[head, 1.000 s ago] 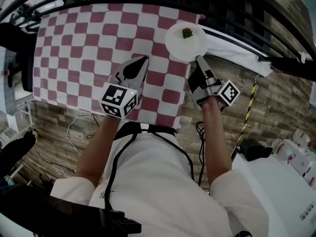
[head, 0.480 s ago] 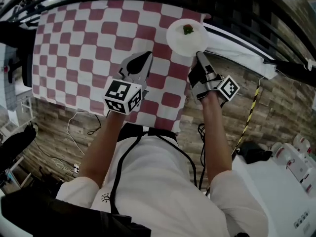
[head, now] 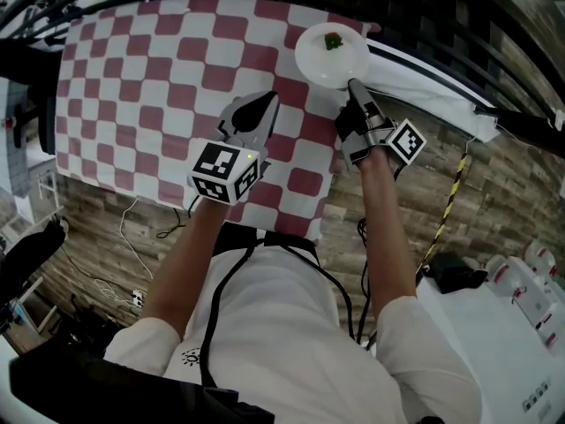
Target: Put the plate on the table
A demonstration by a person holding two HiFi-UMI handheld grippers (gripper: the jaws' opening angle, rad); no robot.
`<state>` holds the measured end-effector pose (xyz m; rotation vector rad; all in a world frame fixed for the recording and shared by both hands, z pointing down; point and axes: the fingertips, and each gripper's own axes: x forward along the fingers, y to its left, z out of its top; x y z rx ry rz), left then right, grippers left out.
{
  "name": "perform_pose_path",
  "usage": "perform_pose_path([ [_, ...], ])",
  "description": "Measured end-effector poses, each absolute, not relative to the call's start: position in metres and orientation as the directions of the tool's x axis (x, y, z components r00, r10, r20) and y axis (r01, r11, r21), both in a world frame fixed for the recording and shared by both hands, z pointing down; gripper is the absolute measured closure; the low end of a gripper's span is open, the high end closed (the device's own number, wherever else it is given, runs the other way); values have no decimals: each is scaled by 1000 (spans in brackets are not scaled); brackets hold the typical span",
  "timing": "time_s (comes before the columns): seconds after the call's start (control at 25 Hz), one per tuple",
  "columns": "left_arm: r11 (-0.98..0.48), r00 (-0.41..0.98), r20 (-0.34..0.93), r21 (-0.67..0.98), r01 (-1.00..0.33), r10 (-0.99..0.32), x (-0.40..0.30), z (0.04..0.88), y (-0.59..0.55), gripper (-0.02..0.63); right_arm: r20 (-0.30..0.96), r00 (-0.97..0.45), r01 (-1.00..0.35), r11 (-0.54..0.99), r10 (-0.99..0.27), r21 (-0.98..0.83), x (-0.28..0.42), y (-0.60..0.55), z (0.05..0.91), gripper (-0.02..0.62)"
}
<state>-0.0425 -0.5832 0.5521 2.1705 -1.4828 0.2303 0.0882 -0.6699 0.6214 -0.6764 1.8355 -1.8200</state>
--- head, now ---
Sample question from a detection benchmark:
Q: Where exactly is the thin black floor cable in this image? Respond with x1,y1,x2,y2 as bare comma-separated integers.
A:
155,207,188,240

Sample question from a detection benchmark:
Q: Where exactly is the white workbench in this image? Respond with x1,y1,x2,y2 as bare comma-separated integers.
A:
373,274,565,424

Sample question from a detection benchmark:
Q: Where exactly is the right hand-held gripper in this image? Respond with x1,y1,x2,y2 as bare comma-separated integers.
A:
334,78,428,168

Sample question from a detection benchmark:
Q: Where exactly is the black curved metal frame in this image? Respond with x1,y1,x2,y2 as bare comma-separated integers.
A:
0,0,252,42

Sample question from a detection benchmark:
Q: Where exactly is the red white checkered tablecloth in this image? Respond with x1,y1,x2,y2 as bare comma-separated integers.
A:
55,0,380,243

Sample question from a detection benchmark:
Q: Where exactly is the yellow black striped cable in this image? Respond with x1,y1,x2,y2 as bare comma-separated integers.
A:
416,148,470,276

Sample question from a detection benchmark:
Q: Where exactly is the white table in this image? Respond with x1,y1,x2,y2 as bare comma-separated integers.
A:
55,0,499,243

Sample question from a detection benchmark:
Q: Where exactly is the person's left forearm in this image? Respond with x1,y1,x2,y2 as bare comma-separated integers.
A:
139,192,231,340

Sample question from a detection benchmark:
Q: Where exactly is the person's right forearm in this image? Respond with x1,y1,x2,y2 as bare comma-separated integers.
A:
356,146,418,324

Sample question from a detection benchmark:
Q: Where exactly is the white red device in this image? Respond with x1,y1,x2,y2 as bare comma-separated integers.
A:
484,239,565,355

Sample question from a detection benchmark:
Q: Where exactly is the thin white floor cable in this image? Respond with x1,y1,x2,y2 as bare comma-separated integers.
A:
118,195,155,282

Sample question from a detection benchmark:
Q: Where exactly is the person's white shirt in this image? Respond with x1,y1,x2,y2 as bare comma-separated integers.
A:
102,235,483,424

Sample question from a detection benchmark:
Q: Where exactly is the white plate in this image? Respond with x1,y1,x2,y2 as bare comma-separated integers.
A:
294,21,371,90

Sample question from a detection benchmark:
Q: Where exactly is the black pole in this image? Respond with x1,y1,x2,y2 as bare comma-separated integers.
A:
472,103,565,152

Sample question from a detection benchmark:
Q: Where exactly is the black chest cable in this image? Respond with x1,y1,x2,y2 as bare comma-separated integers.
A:
200,236,267,389

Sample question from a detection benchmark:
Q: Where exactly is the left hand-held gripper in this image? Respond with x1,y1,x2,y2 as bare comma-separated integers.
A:
187,91,282,206

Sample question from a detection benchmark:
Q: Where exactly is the black metal grid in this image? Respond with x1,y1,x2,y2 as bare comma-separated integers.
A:
365,0,565,125

